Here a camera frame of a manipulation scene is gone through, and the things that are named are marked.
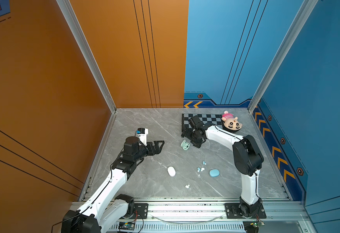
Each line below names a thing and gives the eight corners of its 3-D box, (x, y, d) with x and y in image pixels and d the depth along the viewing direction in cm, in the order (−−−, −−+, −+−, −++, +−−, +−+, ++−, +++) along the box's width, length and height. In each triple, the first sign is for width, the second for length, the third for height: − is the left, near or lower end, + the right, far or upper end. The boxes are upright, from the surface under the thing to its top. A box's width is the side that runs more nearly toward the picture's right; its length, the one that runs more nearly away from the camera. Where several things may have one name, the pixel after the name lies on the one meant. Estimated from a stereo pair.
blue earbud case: (210, 176, 87) (210, 175, 85) (209, 170, 89) (209, 169, 88) (219, 176, 87) (220, 175, 85) (218, 170, 89) (219, 169, 88)
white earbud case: (167, 176, 87) (167, 175, 85) (167, 167, 90) (167, 166, 89) (176, 176, 87) (176, 175, 85) (176, 167, 90) (176, 166, 89)
